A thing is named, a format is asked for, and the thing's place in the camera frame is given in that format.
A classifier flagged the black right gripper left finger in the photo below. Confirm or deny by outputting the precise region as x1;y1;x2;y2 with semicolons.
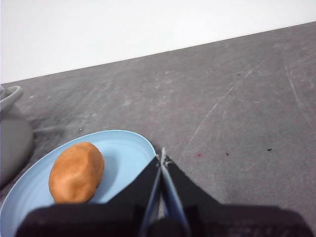
15;154;161;237

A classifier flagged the brown potato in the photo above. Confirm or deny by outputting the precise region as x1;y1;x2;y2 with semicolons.
48;142;105;204

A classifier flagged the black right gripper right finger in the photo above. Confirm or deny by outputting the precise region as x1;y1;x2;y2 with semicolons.
160;147;309;237

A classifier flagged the blue round plate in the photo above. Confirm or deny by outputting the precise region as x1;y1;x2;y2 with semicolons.
0;129;157;237

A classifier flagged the pale green electric steamer pot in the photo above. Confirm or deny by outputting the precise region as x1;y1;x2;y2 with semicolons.
0;85;34;189

